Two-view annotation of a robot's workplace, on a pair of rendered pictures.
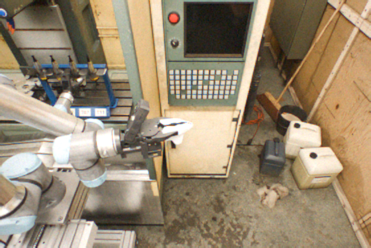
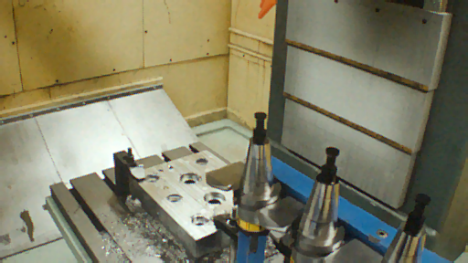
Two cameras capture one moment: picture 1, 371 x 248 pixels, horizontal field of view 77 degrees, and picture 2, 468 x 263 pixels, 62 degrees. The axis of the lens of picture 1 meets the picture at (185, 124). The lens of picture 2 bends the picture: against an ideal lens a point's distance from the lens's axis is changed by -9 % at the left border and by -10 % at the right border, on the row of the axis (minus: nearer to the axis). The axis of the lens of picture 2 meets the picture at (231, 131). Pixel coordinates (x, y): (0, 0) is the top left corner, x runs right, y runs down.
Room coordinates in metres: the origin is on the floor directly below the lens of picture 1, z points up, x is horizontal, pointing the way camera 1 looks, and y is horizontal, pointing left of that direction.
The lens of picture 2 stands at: (0.95, 0.59, 1.53)
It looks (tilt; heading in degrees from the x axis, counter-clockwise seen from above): 25 degrees down; 50
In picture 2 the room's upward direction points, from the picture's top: 3 degrees clockwise
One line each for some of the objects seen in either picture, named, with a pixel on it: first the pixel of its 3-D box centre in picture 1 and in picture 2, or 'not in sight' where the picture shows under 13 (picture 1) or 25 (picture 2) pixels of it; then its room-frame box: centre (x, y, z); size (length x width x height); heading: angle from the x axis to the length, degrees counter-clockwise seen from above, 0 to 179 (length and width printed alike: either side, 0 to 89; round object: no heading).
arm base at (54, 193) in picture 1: (41, 188); not in sight; (0.45, 0.57, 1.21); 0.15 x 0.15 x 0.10
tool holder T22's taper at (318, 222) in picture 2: (55, 65); (323, 205); (1.28, 0.82, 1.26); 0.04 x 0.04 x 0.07
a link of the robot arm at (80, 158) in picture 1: (79, 148); not in sight; (0.38, 0.28, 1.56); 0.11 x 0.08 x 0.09; 103
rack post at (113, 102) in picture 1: (108, 87); not in sight; (1.33, 0.54, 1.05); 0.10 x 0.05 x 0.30; 0
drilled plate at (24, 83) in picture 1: (20, 89); (201, 196); (1.43, 1.26, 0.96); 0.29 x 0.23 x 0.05; 90
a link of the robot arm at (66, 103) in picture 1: (61, 108); not in sight; (0.99, 0.71, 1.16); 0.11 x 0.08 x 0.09; 0
